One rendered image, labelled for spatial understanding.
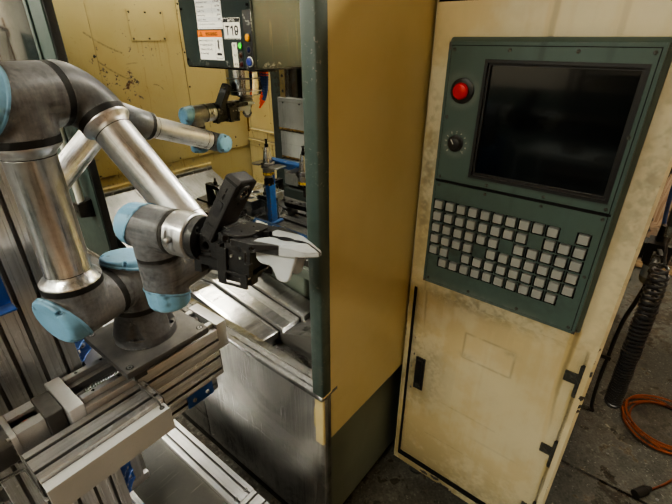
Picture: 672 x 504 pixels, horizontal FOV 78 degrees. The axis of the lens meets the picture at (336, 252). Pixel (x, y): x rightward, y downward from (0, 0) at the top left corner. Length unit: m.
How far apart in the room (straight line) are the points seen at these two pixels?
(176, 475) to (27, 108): 1.45
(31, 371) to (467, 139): 1.22
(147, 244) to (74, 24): 2.18
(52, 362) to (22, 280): 0.24
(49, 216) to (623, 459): 2.39
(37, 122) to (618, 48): 1.08
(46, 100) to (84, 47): 1.95
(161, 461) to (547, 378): 1.47
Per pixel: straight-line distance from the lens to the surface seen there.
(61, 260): 0.96
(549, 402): 1.48
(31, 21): 2.03
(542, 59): 1.10
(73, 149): 1.67
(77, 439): 1.11
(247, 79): 2.01
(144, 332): 1.13
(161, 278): 0.76
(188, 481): 1.90
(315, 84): 0.87
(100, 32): 2.87
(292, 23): 1.84
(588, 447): 2.47
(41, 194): 0.91
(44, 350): 1.26
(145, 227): 0.72
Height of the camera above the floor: 1.72
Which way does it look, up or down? 27 degrees down
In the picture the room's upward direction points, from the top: straight up
